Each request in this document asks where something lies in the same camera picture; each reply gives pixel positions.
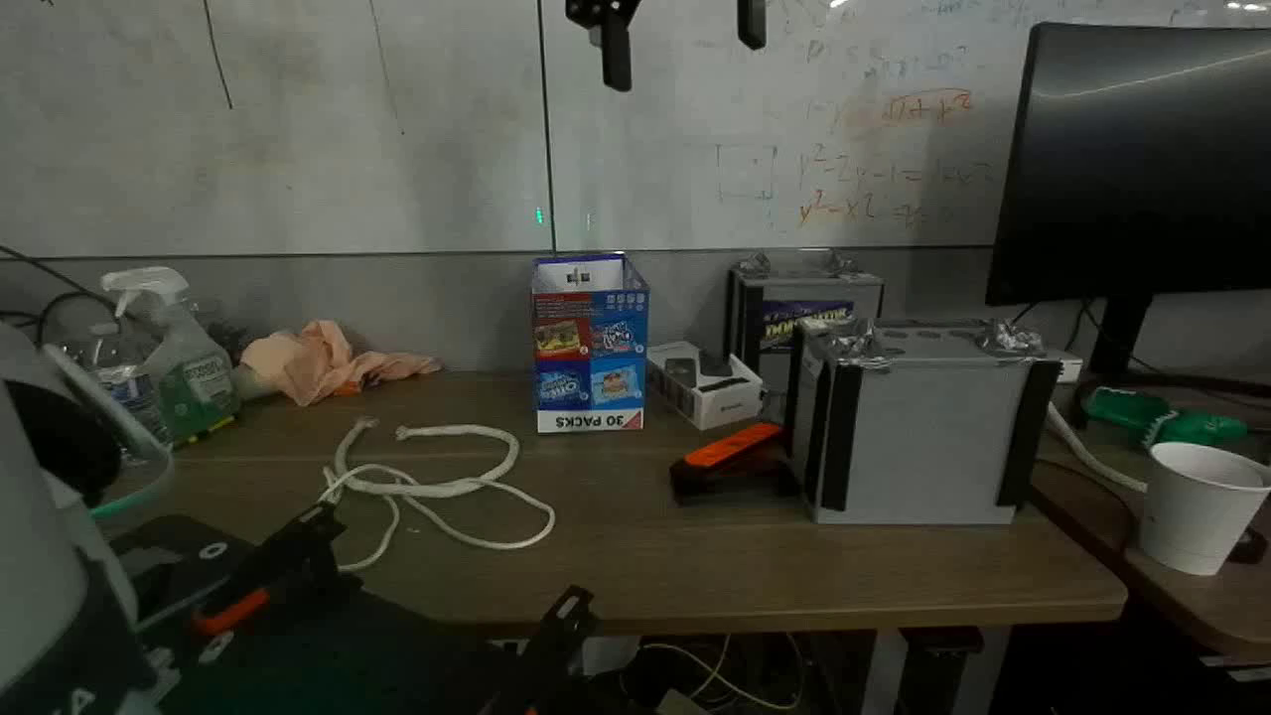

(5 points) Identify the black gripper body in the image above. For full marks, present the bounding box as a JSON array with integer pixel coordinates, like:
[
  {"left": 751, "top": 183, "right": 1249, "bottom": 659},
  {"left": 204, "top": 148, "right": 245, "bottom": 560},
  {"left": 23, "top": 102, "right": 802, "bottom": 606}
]
[{"left": 565, "top": 0, "right": 638, "bottom": 27}]

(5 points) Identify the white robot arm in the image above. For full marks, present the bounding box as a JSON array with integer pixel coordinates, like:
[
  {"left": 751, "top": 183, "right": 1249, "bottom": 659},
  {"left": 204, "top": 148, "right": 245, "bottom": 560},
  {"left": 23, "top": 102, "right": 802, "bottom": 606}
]
[{"left": 0, "top": 327, "right": 597, "bottom": 715}]

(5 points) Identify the blue cardboard snack box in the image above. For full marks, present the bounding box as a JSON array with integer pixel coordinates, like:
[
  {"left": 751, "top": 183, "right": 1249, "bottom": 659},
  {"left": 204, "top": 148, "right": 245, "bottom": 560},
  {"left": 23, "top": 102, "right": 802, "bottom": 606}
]
[{"left": 532, "top": 253, "right": 648, "bottom": 437}]

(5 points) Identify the small white open box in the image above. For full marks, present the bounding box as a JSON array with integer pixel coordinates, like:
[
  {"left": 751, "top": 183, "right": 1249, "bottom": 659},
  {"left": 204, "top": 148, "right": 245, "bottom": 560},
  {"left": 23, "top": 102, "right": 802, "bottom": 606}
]
[{"left": 648, "top": 343, "right": 763, "bottom": 433}]

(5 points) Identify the small silver metal case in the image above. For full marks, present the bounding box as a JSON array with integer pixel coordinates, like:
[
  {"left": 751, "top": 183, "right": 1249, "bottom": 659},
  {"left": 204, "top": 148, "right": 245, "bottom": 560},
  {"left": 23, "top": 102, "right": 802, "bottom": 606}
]
[{"left": 724, "top": 250, "right": 887, "bottom": 399}]

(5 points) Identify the black computer monitor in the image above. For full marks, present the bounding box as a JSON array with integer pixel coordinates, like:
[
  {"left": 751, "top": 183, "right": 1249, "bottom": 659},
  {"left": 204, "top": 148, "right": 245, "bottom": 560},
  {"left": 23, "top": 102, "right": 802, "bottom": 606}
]
[{"left": 985, "top": 19, "right": 1271, "bottom": 383}]

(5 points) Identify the large silver metal case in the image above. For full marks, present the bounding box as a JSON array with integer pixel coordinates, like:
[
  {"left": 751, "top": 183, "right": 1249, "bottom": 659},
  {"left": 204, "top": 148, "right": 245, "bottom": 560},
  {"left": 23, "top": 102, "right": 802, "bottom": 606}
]
[{"left": 788, "top": 322, "right": 1062, "bottom": 523}]

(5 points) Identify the orange and black tool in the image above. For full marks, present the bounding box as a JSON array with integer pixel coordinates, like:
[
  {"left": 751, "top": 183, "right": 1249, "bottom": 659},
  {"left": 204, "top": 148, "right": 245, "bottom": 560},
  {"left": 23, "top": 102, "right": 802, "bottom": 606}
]
[{"left": 666, "top": 421, "right": 783, "bottom": 497}]

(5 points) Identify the peach crumpled cloth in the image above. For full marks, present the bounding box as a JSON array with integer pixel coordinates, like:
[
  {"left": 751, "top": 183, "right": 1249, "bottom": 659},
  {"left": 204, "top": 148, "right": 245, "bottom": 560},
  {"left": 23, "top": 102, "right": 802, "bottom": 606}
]
[{"left": 237, "top": 317, "right": 441, "bottom": 407}]

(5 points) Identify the clear spray bottle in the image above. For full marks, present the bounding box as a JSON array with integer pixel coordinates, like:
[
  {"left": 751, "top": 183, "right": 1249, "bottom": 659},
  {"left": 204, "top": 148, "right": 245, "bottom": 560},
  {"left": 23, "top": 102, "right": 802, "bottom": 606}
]
[{"left": 101, "top": 266, "right": 237, "bottom": 444}]

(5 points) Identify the green object behind cup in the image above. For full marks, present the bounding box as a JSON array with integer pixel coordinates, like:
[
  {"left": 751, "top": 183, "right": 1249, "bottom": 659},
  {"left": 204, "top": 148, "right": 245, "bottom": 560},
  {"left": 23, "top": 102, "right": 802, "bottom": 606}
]
[{"left": 1079, "top": 384, "right": 1251, "bottom": 444}]

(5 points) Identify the white paper cup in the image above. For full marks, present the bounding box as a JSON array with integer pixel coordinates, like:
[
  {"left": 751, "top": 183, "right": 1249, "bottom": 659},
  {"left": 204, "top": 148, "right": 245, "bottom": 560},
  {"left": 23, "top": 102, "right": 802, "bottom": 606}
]
[{"left": 1141, "top": 440, "right": 1271, "bottom": 576}]

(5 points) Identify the black clamp with orange handle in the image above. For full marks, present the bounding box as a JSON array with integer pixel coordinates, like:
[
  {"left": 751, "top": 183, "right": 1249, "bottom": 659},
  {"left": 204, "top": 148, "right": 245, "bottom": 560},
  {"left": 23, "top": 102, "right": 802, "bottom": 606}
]
[{"left": 142, "top": 499, "right": 355, "bottom": 638}]

